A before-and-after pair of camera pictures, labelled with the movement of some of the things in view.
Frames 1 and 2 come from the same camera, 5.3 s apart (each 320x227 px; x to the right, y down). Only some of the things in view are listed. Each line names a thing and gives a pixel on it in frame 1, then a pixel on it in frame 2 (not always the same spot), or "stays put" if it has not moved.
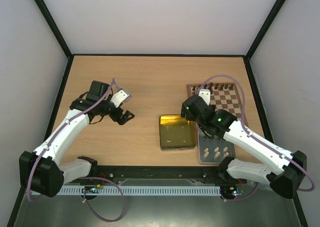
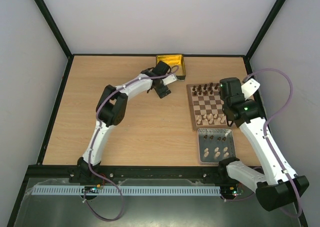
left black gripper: x=116 y=117 -> x=159 y=91
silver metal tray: x=211 y=151 stays put
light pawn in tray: x=225 y=149 stays put
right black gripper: x=186 y=113 -> x=229 y=114
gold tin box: x=176 y=133 -> x=176 y=62
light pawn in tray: x=206 y=152 stays put
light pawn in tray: x=217 y=153 stays put
